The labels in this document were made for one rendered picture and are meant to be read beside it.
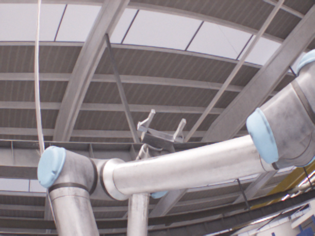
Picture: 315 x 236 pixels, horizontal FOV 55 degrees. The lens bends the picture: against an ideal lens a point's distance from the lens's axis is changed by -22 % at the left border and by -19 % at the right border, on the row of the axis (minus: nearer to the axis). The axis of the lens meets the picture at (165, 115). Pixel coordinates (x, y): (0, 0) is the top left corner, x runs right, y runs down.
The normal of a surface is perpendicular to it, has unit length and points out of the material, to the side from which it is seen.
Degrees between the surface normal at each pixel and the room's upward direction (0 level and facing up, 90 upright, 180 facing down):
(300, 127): 144
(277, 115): 94
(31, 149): 90
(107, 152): 90
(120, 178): 101
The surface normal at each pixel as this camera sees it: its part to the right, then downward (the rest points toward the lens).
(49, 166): -0.64, -0.39
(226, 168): -0.52, 0.25
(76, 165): 0.75, -0.52
